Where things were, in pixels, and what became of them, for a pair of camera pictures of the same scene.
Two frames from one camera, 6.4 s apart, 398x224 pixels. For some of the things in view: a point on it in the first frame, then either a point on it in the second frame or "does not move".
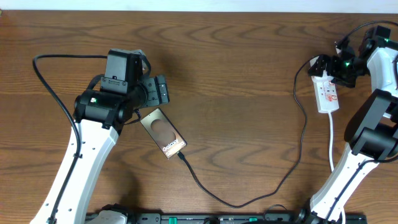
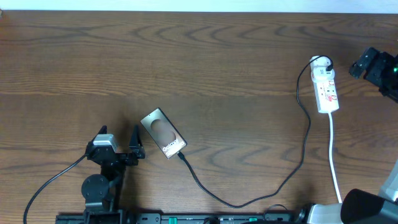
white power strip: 326,93 does not move
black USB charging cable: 287,172 to 331,68
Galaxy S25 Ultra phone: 163,133 does not move
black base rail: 247,218 does not move
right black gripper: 334,60 to 382,60
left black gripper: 160,90 to 132,161
